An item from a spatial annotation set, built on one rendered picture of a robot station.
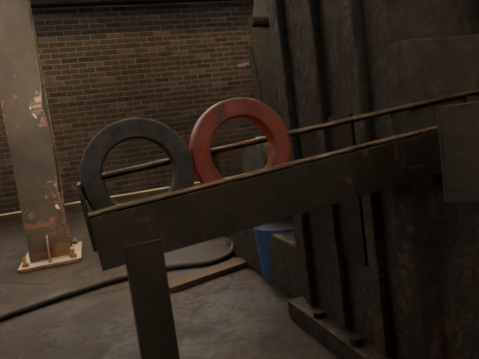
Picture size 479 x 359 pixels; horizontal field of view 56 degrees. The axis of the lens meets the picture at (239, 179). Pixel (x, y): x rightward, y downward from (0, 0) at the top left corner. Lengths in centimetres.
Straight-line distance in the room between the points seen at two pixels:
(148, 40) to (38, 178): 416
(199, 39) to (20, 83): 430
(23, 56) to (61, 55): 363
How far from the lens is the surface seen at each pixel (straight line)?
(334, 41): 132
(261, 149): 213
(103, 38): 703
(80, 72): 692
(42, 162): 329
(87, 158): 76
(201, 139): 78
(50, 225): 332
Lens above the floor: 72
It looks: 6 degrees down
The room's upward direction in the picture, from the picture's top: 8 degrees counter-clockwise
